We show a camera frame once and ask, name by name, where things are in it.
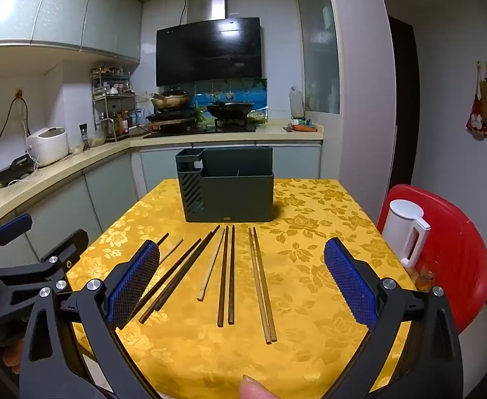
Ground black gas stove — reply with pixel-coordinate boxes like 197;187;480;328
143;118;257;139

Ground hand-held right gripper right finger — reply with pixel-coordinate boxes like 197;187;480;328
324;238;464;399

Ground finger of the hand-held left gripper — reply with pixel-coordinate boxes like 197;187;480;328
0;228;90;304
0;214;34;273

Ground white rice cooker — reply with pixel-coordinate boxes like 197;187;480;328
27;127;70;167

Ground pale green base cabinets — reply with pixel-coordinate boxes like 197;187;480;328
0;141;323;283

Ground metal spice rack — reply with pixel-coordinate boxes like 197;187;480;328
91;66;138;138

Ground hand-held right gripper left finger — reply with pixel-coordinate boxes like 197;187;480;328
19;239;161;399

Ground black textured chopstick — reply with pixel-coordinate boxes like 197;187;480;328
138;225;221;325

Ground small orange item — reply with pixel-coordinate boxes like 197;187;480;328
287;120;317;133

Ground black countertop appliance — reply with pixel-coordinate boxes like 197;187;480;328
0;154;39;188

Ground yellow floral tablecloth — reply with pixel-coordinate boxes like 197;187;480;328
66;178;419;399

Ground person's right hand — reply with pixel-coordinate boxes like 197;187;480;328
239;374;283;399

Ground black range hood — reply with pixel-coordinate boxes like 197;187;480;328
156;0;263;87

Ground red plastic chair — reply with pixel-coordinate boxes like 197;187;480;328
376;184;487;335

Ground blue sea backsplash picture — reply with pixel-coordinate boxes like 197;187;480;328
191;78;268;123

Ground white electric kettle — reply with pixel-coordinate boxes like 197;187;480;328
381;199;432;269

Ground light brown chopstick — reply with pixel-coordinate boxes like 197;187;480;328
253;227;278;342

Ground red hanging decoration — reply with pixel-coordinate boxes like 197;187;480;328
465;68;487;139

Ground beige kitchen countertop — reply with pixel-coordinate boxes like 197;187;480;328
0;124;324;227

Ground golden pan with lid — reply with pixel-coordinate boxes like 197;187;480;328
150;87;192;111

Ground black power cable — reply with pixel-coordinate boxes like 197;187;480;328
0;88;30;173

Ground pale green wall cabinets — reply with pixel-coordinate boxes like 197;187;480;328
0;0;144;65

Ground dark green utensil holder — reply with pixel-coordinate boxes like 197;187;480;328
175;147;274;222

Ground frosted glass door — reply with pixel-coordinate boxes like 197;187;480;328
297;0;341;115

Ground reddish brown chopstick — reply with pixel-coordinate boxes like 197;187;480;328
142;238;203;304

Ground person's left hand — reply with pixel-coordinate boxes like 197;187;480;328
0;338;22;377

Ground black griddle pan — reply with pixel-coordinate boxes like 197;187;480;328
146;110;198;127

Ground white plastic jug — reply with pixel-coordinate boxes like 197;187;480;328
289;86;306;119

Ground pale wooden chopstick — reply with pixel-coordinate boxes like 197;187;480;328
197;227;227;302

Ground black wok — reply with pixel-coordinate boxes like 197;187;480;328
206;100;255;120

